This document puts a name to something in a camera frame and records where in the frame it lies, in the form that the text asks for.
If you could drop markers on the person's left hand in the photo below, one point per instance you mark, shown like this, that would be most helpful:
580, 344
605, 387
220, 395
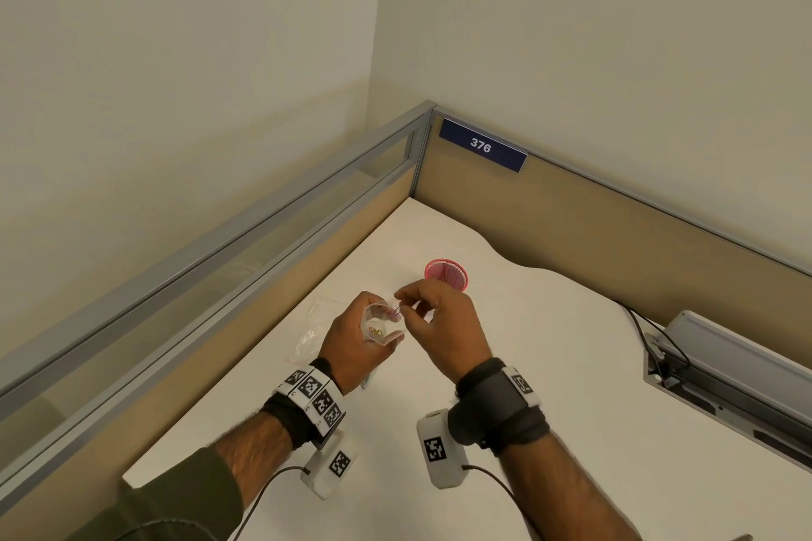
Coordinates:
346, 350

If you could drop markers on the person's right hand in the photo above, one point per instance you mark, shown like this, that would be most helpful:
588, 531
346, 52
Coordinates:
453, 331

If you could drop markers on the clear plastic bag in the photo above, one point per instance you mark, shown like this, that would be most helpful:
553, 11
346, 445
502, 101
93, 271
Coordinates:
311, 338

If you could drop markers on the clear plastic cup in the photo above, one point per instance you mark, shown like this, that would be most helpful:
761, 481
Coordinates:
380, 319

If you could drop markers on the person's right forearm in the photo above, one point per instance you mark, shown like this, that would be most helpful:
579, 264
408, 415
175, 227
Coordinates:
558, 490

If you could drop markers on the person's left forearm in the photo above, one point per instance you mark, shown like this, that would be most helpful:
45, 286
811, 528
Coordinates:
254, 448

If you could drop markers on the left wristband with marker tags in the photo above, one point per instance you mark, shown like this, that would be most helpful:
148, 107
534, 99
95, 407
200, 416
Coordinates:
314, 395

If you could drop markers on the white cup with red rim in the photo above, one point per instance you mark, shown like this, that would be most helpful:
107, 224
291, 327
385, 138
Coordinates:
450, 271

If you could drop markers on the grey framed glass partition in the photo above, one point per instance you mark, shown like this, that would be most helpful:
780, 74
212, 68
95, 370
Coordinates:
222, 242

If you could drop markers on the beige partition panel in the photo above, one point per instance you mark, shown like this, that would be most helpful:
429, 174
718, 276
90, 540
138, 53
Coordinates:
602, 217

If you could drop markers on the blue number sign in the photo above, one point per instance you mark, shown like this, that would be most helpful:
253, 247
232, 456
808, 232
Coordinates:
482, 145

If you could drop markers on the olive green sleeve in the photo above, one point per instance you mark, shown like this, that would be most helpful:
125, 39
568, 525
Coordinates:
165, 502

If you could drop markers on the grey desk power box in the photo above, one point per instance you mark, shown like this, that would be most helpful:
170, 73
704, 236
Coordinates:
736, 363

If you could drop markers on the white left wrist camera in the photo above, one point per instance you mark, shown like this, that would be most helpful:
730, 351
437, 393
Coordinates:
330, 467

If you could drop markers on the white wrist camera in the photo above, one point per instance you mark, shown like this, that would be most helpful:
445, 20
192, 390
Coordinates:
330, 467
438, 452

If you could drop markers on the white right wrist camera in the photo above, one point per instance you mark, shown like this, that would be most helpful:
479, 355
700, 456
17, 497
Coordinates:
438, 452

